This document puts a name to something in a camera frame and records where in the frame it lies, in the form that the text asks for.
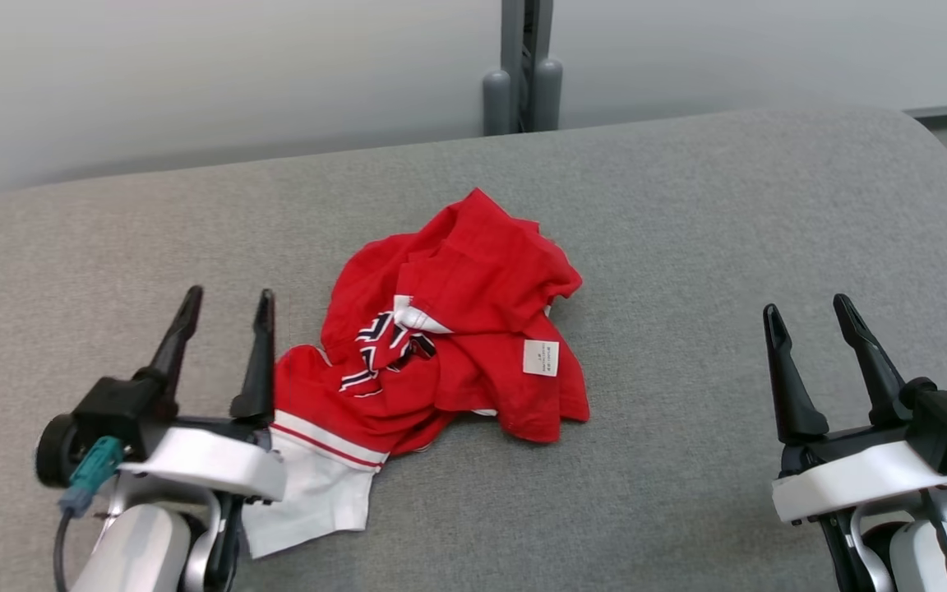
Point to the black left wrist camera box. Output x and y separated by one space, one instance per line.
112 411

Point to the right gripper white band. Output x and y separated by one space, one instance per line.
860 481

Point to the red and white jersey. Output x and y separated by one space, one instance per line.
482 271

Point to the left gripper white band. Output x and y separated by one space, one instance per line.
210 460

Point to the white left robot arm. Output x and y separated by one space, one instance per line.
132 551

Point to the grey partition frame post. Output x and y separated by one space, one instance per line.
515 49

